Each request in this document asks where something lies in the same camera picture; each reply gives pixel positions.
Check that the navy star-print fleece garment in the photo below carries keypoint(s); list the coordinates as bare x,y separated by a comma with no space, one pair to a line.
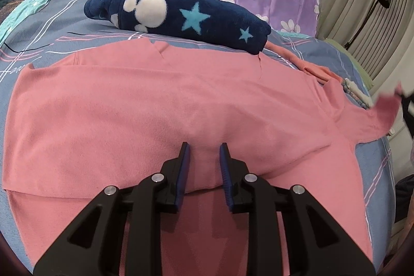
220,20

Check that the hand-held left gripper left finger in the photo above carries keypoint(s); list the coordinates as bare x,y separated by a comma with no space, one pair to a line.
183,172

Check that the pink long-sleeve top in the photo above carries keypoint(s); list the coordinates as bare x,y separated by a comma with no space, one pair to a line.
161,108

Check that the small patterned white cloth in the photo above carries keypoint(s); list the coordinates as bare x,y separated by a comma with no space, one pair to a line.
357,93

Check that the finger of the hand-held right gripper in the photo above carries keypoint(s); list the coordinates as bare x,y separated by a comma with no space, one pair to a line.
408,111

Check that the light green cloth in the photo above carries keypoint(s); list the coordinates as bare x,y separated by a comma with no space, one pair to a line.
359,65

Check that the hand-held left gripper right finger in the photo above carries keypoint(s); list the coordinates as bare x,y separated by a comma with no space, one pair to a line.
225,172

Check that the teal blanket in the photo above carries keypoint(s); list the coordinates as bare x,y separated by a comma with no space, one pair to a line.
22,14

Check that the blue plaid bed sheet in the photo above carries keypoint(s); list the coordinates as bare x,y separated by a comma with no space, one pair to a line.
64,33

